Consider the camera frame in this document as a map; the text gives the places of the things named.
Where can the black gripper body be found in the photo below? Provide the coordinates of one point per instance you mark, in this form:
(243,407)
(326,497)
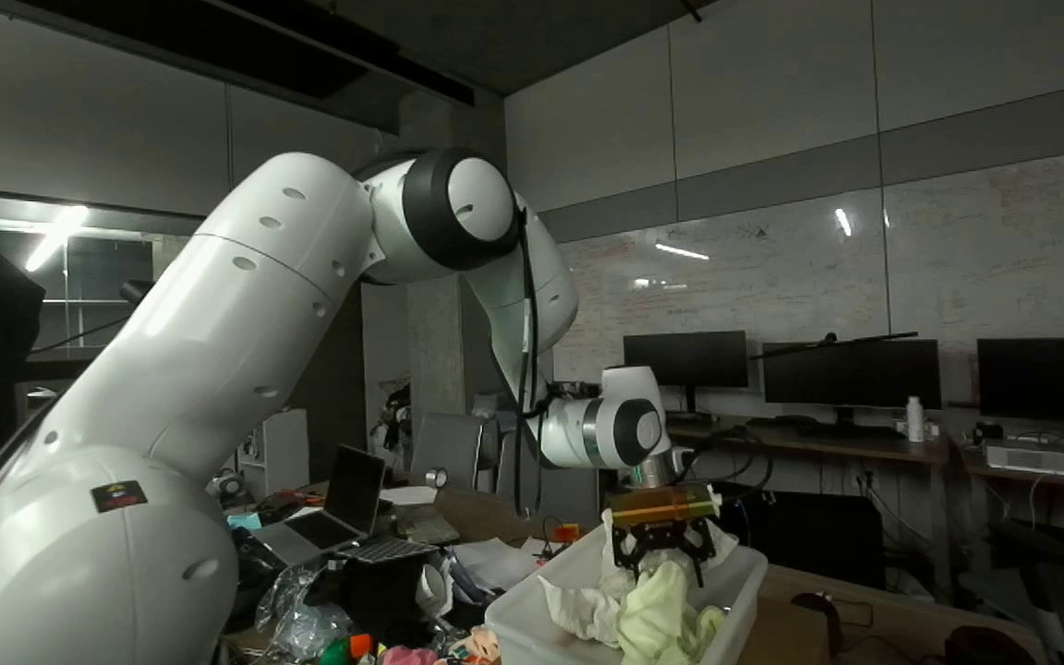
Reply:
(665,537)

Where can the pale green cloth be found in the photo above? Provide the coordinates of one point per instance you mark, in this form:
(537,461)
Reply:
(661,611)

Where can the white cloth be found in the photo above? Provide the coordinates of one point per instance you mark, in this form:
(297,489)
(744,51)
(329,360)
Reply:
(583,604)

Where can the orange printed cloth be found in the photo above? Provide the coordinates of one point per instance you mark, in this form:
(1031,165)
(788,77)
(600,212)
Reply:
(479,648)

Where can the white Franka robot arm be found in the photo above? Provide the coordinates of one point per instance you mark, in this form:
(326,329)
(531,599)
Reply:
(164,407)

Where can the small orange object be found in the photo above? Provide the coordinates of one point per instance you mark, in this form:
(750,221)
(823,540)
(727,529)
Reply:
(565,534)

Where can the grey office chair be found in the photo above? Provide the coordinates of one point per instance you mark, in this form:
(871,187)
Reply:
(575,499)

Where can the white plastic bin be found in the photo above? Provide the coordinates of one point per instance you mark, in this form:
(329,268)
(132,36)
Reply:
(517,628)

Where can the white crumpled papers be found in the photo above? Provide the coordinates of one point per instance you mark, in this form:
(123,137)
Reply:
(495,566)

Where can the wooden office desk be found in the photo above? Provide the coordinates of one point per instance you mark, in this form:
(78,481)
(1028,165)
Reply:
(839,444)
(1052,481)

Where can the black computer monitor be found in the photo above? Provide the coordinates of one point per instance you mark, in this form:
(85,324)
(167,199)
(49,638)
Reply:
(686,355)
(1052,377)
(852,372)

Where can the white plastic bottle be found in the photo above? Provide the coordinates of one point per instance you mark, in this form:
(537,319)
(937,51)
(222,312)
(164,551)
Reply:
(915,421)

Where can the silver open laptop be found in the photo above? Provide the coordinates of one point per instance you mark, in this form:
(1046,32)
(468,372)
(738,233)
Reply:
(351,494)

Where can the crumpled clear plastic bag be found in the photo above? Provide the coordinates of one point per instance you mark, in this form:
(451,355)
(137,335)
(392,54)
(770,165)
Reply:
(304,615)

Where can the small white device box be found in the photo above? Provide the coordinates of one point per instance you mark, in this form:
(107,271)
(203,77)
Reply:
(1028,461)

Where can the white cabinet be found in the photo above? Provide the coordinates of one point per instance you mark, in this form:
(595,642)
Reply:
(287,449)

